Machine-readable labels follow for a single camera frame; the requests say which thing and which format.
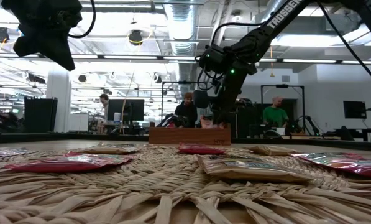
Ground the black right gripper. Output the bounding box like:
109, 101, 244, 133
211, 70, 250, 128

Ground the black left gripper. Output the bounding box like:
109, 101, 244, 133
1, 0, 83, 72

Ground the orange peach tea packet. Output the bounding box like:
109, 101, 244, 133
200, 115, 226, 129

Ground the red strawberry tea packet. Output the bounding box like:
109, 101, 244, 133
4, 153, 135, 174
176, 142, 227, 156
290, 152, 357, 161
298, 157, 371, 179

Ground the beige vanilla tea packet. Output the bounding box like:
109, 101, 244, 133
196, 154, 315, 183
249, 144, 298, 156
79, 142, 141, 155

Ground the wooden tea organizer box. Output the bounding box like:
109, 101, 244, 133
148, 123, 232, 146

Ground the flat foil tea packet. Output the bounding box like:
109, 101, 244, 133
0, 148, 29, 158

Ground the black partition panel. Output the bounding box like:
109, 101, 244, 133
231, 98, 298, 139

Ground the person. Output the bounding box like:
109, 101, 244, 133
174, 92, 198, 128
0, 108, 22, 133
98, 93, 110, 134
262, 95, 290, 128

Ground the tall black cabinet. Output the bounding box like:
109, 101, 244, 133
24, 96, 59, 133

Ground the round woven straw mat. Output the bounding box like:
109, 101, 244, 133
0, 143, 371, 224

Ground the white cabinet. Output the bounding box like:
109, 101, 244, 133
68, 112, 90, 133

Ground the long ceiling light bar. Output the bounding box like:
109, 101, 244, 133
0, 53, 371, 65

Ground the black computer monitor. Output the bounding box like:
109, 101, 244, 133
106, 98, 145, 124

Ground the black metal frame stand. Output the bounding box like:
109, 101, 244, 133
160, 80, 209, 128
260, 83, 306, 133

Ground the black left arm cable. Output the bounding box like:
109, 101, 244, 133
67, 0, 96, 40

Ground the yellow hanging cord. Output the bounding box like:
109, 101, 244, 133
268, 45, 275, 78

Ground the black table frame rail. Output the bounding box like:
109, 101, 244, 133
0, 132, 371, 153

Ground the silver ventilation duct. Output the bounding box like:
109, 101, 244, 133
162, 0, 202, 100

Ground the black wall monitor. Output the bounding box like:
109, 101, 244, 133
342, 100, 367, 119

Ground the thin black overhead cable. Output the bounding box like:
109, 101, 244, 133
315, 0, 371, 91

